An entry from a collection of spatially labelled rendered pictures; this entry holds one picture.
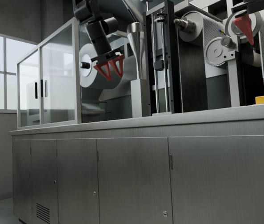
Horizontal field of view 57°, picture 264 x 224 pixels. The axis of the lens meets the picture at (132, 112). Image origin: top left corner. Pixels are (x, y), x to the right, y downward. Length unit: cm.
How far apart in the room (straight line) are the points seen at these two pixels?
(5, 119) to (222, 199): 337
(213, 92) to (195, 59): 25
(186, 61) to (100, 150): 64
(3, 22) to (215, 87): 336
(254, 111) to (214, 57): 48
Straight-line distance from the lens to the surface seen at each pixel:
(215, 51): 117
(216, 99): 151
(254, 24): 112
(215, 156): 84
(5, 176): 389
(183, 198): 95
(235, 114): 77
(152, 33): 126
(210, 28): 129
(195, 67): 138
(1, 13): 424
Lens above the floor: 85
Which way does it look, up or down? 4 degrees up
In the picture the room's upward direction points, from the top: 3 degrees counter-clockwise
